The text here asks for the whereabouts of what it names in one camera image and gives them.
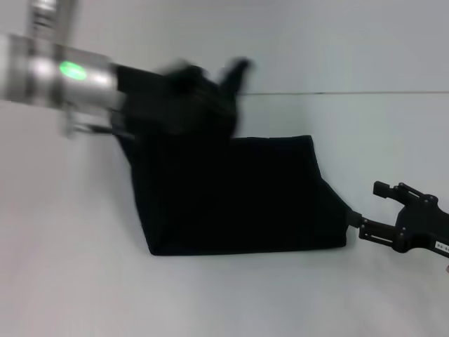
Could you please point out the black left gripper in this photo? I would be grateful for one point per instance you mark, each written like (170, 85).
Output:
(158, 102)

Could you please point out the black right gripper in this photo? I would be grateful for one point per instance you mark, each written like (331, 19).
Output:
(424, 224)

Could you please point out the black shirt with FREE print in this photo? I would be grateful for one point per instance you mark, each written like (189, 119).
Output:
(228, 193)

